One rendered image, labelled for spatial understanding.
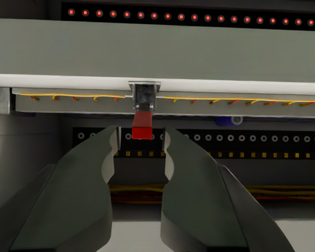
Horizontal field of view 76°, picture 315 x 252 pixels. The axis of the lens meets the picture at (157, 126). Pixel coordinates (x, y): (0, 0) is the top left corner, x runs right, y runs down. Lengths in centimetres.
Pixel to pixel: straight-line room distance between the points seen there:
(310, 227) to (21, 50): 33
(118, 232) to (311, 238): 21
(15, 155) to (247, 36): 29
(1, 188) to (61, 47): 18
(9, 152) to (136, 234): 18
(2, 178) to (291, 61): 31
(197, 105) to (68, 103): 14
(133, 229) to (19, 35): 21
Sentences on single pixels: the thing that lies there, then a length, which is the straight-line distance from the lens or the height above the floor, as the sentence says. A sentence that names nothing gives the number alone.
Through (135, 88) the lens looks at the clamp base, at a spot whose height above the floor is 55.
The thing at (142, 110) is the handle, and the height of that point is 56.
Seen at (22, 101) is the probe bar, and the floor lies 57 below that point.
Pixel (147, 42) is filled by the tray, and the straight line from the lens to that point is 18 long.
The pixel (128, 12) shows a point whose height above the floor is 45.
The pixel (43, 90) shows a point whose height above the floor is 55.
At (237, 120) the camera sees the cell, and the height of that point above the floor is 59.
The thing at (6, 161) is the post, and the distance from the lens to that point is 29.
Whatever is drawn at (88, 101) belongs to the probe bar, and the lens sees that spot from 23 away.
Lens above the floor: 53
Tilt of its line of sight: 16 degrees up
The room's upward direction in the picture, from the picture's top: 178 degrees counter-clockwise
